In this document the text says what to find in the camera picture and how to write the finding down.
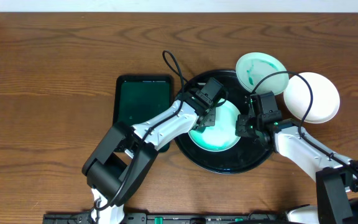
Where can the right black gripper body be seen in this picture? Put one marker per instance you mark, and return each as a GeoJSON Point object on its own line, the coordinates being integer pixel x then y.
{"type": "Point", "coordinates": [248, 127]}

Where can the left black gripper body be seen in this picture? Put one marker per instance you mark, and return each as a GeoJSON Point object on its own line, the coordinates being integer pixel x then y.
{"type": "Point", "coordinates": [208, 118]}

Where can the white plate bottom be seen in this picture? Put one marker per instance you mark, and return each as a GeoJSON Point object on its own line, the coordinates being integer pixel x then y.
{"type": "Point", "coordinates": [221, 136]}

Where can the white plate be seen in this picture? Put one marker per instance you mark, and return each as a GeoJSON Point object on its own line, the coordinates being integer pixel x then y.
{"type": "Point", "coordinates": [221, 136]}
{"type": "Point", "coordinates": [251, 68]}
{"type": "Point", "coordinates": [326, 99]}

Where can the white plate top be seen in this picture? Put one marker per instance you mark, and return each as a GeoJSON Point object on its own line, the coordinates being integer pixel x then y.
{"type": "Point", "coordinates": [326, 99]}

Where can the green wavy sponge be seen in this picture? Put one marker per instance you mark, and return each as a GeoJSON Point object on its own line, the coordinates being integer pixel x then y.
{"type": "Point", "coordinates": [199, 128]}

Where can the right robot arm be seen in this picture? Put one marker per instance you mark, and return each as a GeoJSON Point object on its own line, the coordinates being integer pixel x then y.
{"type": "Point", "coordinates": [335, 175]}

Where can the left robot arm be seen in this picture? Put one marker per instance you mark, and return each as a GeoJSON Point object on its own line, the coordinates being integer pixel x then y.
{"type": "Point", "coordinates": [123, 158]}

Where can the black round tray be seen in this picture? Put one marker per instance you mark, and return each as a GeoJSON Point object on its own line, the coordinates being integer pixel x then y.
{"type": "Point", "coordinates": [246, 154]}

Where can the black rectangular tray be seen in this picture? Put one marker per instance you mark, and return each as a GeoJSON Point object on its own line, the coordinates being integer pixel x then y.
{"type": "Point", "coordinates": [139, 98]}

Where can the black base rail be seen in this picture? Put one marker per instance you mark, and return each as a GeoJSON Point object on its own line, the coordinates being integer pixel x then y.
{"type": "Point", "coordinates": [142, 218]}

